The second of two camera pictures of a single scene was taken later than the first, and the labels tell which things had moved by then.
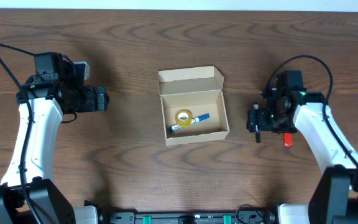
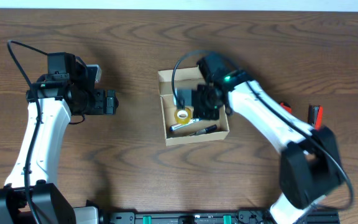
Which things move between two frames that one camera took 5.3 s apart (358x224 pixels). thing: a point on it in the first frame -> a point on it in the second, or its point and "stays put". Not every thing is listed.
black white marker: x=255 y=122 -> x=205 y=130
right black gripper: x=257 y=119 -> x=206 y=111
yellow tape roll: x=184 y=123 stays put
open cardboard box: x=199 y=90 stays put
